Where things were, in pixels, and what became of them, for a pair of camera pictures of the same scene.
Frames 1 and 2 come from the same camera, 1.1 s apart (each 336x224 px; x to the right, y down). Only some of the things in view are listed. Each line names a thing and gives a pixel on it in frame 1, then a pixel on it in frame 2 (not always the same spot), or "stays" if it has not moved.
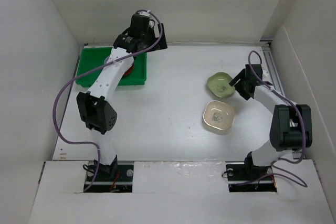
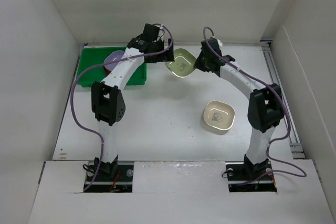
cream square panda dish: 219,114 stays
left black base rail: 109,178 stays
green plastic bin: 92,57 stays
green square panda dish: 219,83 → 183,64
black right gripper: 241,75 → 198,64
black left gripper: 161,44 → 163,57
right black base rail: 238,171 stays
